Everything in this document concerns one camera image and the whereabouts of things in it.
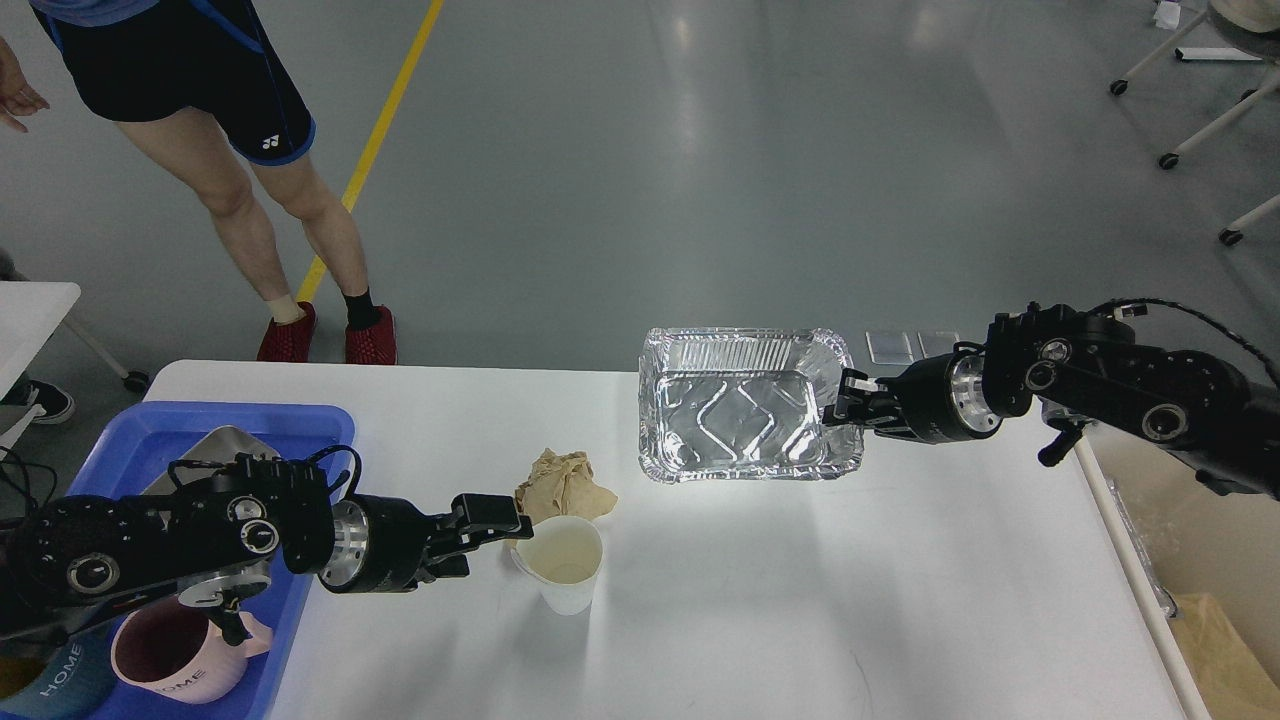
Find white paper cup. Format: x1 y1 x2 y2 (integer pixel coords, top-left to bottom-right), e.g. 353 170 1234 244
515 516 605 616

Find clear floor plate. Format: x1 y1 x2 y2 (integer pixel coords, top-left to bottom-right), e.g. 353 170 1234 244
865 331 916 366
916 331 961 359

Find small steel tray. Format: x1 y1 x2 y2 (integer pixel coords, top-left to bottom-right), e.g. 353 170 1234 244
141 425 280 495

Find brown paper in bin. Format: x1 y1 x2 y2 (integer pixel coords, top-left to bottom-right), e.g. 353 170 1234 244
1169 593 1279 719

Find standing person in shorts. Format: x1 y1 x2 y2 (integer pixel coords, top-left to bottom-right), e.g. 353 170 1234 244
29 1 398 365

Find white side table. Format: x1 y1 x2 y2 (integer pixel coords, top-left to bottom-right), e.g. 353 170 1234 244
0 281 151 451

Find aluminium foil tray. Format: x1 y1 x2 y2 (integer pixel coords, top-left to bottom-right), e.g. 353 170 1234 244
637 327 864 484

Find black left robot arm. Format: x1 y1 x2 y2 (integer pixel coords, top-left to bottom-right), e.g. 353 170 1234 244
3 445 534 659

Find blue plastic bin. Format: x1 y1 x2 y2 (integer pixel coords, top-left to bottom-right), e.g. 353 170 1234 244
68 401 355 719

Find brown paper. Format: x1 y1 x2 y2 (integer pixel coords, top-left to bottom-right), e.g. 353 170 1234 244
513 448 620 525
1169 593 1279 719

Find black cables on floor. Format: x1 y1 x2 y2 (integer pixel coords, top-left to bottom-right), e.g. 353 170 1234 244
0 445 59 530

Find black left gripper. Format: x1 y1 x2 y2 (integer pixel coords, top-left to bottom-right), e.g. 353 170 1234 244
317 493 534 594

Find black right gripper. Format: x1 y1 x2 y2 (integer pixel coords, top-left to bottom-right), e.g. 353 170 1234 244
820 352 1002 445

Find pink mug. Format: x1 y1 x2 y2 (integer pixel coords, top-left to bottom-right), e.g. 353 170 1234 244
110 598 274 705

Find dark blue yellow mug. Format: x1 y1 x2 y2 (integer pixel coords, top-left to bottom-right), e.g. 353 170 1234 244
1 634 116 719

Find clear floor plate right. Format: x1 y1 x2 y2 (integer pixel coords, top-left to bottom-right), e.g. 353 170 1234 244
916 331 961 359

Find clear floor plate left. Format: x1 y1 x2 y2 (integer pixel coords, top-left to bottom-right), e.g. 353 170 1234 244
865 331 916 366

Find beige plastic bin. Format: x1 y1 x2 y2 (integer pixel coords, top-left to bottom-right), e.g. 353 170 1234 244
1074 423 1279 719

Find rolling chair base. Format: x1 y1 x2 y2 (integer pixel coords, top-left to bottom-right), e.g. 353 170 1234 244
1108 0 1280 249

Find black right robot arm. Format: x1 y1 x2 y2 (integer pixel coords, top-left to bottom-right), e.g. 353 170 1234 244
820 299 1279 498

